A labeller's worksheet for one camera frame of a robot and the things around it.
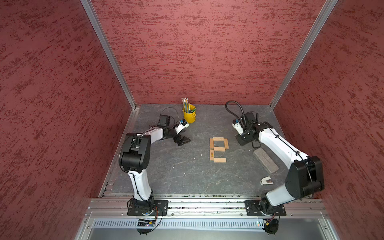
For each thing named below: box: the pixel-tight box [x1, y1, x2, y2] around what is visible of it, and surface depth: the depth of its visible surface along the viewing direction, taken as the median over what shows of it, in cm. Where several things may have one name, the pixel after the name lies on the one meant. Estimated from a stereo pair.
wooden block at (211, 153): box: [209, 149, 214, 161], surface depth 94 cm
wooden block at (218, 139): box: [213, 136, 224, 142], surface depth 103 cm
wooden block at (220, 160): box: [214, 158, 227, 163], surface depth 92 cm
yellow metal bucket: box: [182, 104, 197, 124], surface depth 106 cm
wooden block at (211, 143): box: [209, 138, 214, 149], surface depth 99 cm
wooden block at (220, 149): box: [214, 146, 226, 152], surface depth 97 cm
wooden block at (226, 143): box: [224, 138, 229, 150], surface depth 100 cm
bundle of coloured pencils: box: [181, 97, 191, 113], surface depth 105 cm
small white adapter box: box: [260, 176, 274, 186], surface depth 83 cm
